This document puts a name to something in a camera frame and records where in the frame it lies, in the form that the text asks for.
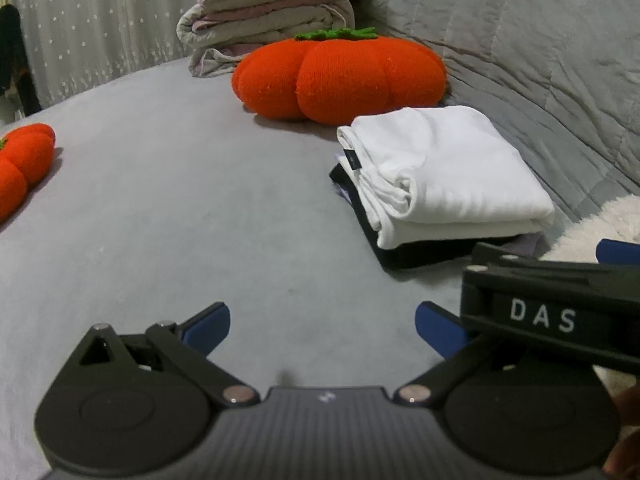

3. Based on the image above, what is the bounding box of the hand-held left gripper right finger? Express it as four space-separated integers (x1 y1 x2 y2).
392 301 501 406

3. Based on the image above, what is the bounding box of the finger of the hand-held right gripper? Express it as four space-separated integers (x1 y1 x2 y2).
596 238 640 267

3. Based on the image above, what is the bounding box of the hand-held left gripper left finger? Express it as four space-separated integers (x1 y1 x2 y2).
80 302 261 406

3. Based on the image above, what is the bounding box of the white long-sleeve shirt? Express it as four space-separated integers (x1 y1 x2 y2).
335 104 557 250

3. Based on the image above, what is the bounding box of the person's right hand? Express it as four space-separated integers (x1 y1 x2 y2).
602 385 640 480

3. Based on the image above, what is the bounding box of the white plush toy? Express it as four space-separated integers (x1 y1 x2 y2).
539 193 640 397

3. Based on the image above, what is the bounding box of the black folded garment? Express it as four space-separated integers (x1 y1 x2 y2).
328 162 532 271

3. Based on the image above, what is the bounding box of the grey quilted bedspread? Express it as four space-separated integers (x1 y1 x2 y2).
349 0 640 222

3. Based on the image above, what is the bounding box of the orange pumpkin cushion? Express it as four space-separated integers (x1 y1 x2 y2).
231 27 448 126
0 123 57 222

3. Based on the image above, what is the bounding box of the folded grey pink quilt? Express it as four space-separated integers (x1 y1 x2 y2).
176 0 389 79

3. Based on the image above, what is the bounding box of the grey star-print curtain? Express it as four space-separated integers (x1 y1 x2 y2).
9 0 222 112

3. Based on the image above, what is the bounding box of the black hanging garment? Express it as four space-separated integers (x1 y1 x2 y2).
0 3 44 117

